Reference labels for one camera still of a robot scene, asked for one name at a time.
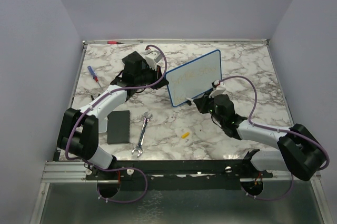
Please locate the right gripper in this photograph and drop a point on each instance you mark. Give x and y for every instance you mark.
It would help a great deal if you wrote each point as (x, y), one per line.
(202, 103)

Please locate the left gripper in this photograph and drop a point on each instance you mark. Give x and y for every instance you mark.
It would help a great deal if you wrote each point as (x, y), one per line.
(158, 82)

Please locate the blue framed whiteboard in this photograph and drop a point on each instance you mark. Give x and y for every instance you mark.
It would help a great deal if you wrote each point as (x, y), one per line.
(193, 78)

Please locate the yellow marker cap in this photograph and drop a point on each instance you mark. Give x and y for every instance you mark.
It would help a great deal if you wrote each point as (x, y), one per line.
(184, 136)

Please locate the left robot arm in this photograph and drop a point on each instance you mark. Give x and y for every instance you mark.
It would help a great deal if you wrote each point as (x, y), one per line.
(80, 127)

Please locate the blue red screwdriver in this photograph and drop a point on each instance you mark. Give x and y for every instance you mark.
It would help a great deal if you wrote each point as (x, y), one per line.
(94, 76)

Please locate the black rectangular box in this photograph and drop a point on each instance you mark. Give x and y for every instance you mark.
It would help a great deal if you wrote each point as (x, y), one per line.
(118, 127)

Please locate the small white container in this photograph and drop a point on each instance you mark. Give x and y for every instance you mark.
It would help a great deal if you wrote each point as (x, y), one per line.
(103, 126)

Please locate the silver open-end wrench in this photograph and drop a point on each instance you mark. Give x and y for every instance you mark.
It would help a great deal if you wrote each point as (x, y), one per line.
(139, 146)

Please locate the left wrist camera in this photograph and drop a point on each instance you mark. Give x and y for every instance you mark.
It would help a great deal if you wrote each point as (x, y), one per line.
(152, 58)

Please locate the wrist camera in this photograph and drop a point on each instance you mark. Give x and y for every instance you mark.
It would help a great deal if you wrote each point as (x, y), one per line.
(218, 88)
(152, 58)

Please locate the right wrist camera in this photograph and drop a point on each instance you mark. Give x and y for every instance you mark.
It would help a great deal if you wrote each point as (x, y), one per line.
(218, 88)

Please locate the red marker on rail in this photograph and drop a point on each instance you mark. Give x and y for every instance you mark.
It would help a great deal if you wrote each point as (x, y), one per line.
(114, 42)

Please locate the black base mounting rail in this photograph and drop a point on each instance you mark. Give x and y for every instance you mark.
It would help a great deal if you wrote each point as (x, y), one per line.
(177, 175)

